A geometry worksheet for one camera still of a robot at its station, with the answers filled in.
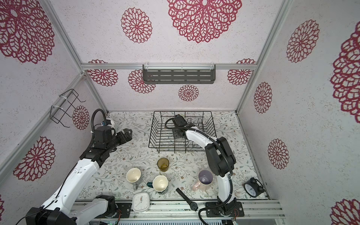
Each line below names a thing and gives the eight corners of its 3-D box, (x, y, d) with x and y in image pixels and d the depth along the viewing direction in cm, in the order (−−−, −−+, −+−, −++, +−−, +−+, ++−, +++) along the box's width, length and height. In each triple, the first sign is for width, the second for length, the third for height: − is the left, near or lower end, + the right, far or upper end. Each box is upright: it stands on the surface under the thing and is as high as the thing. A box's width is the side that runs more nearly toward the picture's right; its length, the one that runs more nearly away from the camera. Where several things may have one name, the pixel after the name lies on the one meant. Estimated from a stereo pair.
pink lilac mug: (192, 191, 82) (194, 186, 73) (191, 176, 88) (193, 169, 79) (210, 191, 82) (214, 186, 73) (208, 176, 88) (212, 169, 79)
